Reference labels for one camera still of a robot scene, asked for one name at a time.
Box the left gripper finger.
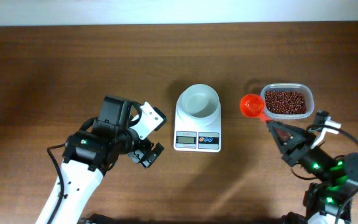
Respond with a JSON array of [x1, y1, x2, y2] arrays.
[[127, 149, 150, 167], [141, 143, 165, 169]]

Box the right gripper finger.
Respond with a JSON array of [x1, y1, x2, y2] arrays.
[[270, 121, 306, 142], [266, 120, 293, 153]]

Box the orange measuring scoop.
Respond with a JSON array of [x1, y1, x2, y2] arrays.
[[239, 94, 272, 123]]

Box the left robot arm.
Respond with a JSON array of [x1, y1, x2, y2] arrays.
[[37, 96, 167, 223]]

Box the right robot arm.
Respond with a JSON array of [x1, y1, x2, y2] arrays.
[[266, 116, 358, 223]]

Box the white digital kitchen scale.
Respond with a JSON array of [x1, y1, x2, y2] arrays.
[[173, 98, 223, 152]]

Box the red adzuki beans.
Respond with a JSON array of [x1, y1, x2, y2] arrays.
[[264, 91, 306, 115]]

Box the clear plastic bean container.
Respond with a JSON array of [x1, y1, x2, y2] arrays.
[[260, 83, 314, 119]]

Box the white round bowl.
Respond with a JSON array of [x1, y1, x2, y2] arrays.
[[178, 84, 220, 118]]

